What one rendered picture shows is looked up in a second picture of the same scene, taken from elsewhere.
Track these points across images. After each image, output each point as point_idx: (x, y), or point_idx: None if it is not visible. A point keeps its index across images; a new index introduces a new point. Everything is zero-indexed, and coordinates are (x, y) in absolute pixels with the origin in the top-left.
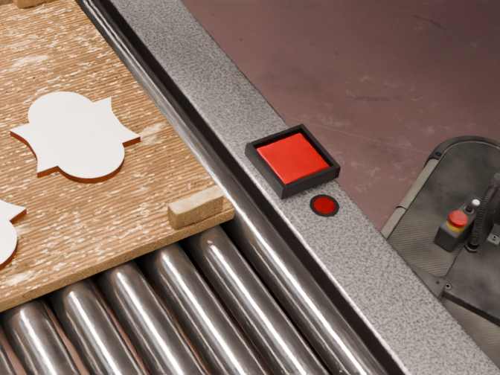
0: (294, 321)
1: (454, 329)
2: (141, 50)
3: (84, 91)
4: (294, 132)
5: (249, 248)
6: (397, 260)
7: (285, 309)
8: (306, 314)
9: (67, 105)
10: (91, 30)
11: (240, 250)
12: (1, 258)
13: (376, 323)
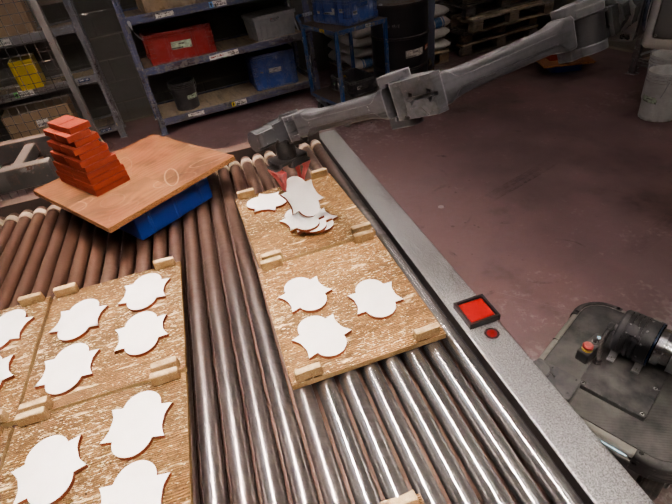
0: (474, 388)
1: (559, 399)
2: (408, 260)
3: (380, 278)
4: (477, 297)
5: (453, 352)
6: (529, 361)
7: (470, 382)
8: (480, 385)
9: (372, 285)
10: (385, 252)
11: (450, 353)
12: (339, 351)
13: (516, 392)
